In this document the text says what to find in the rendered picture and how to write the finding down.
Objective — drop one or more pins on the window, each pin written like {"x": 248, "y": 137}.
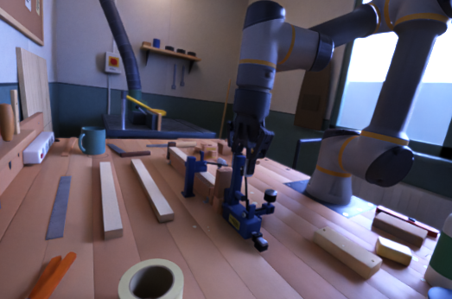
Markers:
{"x": 440, "y": 104}

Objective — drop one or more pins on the blue hold-down clamp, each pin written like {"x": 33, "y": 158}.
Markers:
{"x": 191, "y": 174}

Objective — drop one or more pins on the cork notice board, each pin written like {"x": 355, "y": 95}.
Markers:
{"x": 18, "y": 17}

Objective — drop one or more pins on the grey base plate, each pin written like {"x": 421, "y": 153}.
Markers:
{"x": 354, "y": 207}

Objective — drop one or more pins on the long cream wooden block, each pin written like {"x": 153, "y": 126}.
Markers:
{"x": 347, "y": 252}

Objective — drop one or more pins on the yellow saw guard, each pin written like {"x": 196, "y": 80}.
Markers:
{"x": 145, "y": 106}

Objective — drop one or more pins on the wooden wall shelf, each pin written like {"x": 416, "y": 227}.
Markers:
{"x": 169, "y": 53}

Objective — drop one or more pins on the small plywood filler block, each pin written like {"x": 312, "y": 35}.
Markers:
{"x": 210, "y": 149}

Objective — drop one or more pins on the black round clamp knob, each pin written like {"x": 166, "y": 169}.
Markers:
{"x": 270, "y": 195}

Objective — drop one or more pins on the blue hanging wrench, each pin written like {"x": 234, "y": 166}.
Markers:
{"x": 182, "y": 75}

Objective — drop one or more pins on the white red wall switch box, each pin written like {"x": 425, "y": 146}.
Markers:
{"x": 113, "y": 61}

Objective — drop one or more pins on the thin leaning wooden stick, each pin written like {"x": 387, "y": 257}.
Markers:
{"x": 224, "y": 110}

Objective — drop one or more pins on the cream masking tape roll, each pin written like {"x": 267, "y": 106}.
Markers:
{"x": 134, "y": 278}

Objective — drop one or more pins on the brown wooden caul block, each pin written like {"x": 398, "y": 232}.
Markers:
{"x": 223, "y": 181}

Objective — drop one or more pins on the teal mug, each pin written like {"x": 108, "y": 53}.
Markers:
{"x": 94, "y": 140}

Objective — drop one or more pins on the light wooden dowel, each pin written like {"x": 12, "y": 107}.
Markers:
{"x": 15, "y": 110}

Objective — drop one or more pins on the small brown box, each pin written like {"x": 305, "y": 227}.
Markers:
{"x": 146, "y": 43}

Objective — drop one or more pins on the dark chair frame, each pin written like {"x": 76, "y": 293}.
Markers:
{"x": 302, "y": 144}

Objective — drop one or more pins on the orange two-pronged tool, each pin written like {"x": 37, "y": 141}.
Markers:
{"x": 49, "y": 278}

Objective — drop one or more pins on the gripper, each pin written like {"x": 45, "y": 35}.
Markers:
{"x": 251, "y": 103}

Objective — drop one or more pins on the grey steel ruler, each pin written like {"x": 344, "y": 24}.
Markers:
{"x": 58, "y": 209}

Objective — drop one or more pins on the blue can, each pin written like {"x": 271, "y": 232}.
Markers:
{"x": 156, "y": 43}

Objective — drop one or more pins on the black round tin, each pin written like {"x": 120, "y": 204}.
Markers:
{"x": 191, "y": 53}
{"x": 169, "y": 48}
{"x": 181, "y": 51}

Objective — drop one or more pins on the leaning plywood panel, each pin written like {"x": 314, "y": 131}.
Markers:
{"x": 33, "y": 82}

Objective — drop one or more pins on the white power strip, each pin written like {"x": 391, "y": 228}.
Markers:
{"x": 36, "y": 149}

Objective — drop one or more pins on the small yellow block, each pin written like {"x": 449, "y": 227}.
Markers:
{"x": 394, "y": 250}

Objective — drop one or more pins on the dark blue table saw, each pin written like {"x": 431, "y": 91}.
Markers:
{"x": 173, "y": 129}

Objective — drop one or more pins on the small brown wooden block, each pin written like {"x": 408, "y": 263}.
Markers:
{"x": 223, "y": 147}

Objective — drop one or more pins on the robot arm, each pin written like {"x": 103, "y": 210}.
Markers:
{"x": 401, "y": 75}

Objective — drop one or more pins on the pale wooden offcut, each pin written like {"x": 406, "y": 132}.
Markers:
{"x": 186, "y": 143}

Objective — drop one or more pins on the white green glue bottle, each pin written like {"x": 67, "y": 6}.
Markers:
{"x": 448, "y": 250}

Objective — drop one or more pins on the light beech wood strip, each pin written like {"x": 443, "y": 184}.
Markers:
{"x": 110, "y": 200}
{"x": 152, "y": 190}

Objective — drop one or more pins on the wooden bench tool rack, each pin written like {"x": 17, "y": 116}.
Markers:
{"x": 8, "y": 149}

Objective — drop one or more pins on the red spirit level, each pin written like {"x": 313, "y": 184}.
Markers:
{"x": 420, "y": 223}

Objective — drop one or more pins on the brown leaning board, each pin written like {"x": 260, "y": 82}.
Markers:
{"x": 313, "y": 101}

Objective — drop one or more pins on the dark try square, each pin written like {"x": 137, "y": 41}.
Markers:
{"x": 130, "y": 152}

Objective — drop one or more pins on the blue rounded object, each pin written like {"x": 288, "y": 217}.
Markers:
{"x": 444, "y": 293}

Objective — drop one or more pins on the blue bar clamp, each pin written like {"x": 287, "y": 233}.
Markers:
{"x": 244, "y": 220}

